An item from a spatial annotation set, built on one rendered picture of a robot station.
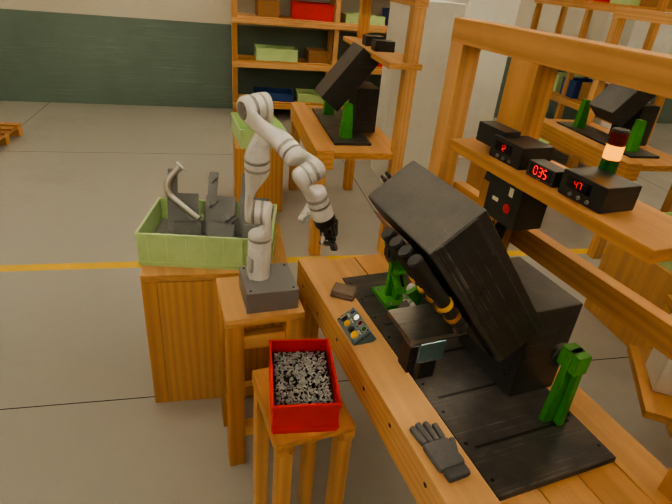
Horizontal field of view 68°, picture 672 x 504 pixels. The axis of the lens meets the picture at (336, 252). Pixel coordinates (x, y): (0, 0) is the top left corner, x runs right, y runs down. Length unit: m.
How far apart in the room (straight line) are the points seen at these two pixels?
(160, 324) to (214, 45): 6.36
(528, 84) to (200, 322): 1.77
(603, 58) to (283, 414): 1.38
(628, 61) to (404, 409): 1.16
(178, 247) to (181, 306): 0.29
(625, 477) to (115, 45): 8.09
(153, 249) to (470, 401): 1.53
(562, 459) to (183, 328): 1.74
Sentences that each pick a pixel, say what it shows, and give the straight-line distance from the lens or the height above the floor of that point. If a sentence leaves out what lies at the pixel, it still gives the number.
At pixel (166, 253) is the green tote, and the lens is 2.44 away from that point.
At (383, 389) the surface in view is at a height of 0.90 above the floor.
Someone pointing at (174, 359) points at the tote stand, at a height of 0.29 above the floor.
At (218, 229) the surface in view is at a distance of 2.54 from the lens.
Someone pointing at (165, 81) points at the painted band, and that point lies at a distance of 8.60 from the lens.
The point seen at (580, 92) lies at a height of 0.95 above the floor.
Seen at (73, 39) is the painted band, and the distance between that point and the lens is 8.71.
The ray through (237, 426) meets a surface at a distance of 2.41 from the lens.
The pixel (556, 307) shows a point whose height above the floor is 1.24.
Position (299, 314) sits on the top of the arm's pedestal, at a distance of 2.05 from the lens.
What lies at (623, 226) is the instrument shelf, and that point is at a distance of 1.51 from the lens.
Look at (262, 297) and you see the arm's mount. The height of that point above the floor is 0.92.
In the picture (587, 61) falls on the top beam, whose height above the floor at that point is 1.89.
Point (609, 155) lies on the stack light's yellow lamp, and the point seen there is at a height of 1.66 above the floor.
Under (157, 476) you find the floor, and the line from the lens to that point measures 2.62.
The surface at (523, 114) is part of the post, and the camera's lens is 1.89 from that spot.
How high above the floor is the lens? 2.05
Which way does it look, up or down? 29 degrees down
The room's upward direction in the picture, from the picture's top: 5 degrees clockwise
